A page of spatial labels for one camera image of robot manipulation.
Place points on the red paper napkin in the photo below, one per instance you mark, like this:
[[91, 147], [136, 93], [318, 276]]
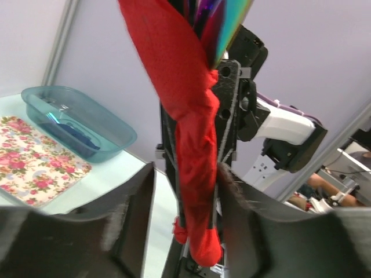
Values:
[[177, 66]]

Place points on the blue napkin roll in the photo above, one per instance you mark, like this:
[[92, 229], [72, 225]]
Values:
[[71, 139]]

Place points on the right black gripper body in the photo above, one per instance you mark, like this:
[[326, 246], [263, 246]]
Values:
[[250, 52]]

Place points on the teal plastic bin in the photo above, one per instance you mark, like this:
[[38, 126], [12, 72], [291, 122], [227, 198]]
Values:
[[60, 104]]

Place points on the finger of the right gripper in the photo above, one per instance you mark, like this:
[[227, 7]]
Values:
[[179, 262]]

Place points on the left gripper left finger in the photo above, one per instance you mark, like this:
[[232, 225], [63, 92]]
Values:
[[103, 238]]

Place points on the iridescent knife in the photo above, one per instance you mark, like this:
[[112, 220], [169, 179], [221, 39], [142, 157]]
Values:
[[215, 24]]

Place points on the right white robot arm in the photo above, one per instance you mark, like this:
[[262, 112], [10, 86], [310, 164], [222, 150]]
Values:
[[291, 136]]

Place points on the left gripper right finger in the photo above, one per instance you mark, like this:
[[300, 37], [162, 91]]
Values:
[[266, 238]]

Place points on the floral tray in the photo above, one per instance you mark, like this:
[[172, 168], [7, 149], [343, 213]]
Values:
[[35, 169]]

